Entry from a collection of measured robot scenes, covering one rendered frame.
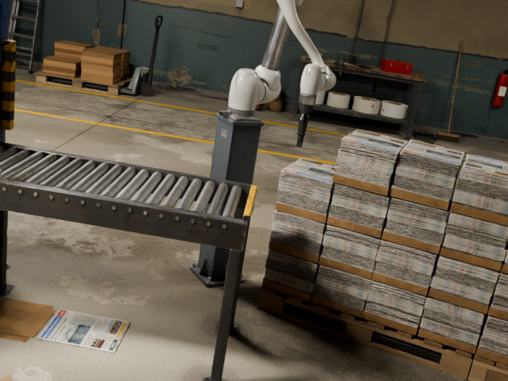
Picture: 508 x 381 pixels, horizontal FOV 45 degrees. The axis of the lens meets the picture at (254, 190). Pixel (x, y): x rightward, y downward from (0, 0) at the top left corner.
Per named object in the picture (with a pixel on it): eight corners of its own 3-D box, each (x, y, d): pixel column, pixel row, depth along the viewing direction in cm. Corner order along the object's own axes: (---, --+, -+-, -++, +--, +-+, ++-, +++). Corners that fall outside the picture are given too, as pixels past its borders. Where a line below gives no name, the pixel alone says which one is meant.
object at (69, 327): (131, 323, 310) (131, 320, 310) (114, 353, 283) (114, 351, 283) (60, 310, 311) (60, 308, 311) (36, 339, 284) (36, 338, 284)
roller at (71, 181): (97, 170, 296) (97, 160, 295) (60, 200, 251) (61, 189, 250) (87, 168, 296) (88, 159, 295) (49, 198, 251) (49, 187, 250)
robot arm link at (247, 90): (221, 105, 341) (227, 66, 334) (240, 103, 356) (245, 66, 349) (245, 112, 333) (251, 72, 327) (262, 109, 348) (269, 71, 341)
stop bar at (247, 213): (257, 189, 290) (258, 185, 289) (250, 221, 248) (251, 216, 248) (250, 188, 290) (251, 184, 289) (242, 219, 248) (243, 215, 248)
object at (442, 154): (410, 140, 327) (410, 138, 327) (465, 153, 318) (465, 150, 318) (399, 152, 294) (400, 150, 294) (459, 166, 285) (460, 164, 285)
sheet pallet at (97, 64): (132, 88, 947) (136, 51, 930) (117, 95, 869) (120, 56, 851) (57, 75, 950) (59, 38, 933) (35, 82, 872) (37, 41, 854)
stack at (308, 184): (278, 283, 378) (302, 156, 353) (471, 345, 342) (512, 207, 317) (255, 308, 343) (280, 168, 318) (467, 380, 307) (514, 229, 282)
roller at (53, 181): (84, 168, 296) (85, 158, 295) (45, 197, 252) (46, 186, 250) (74, 166, 296) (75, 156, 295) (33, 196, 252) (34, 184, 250)
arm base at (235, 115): (212, 113, 346) (213, 103, 344) (246, 114, 358) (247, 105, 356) (227, 121, 331) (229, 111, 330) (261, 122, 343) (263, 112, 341)
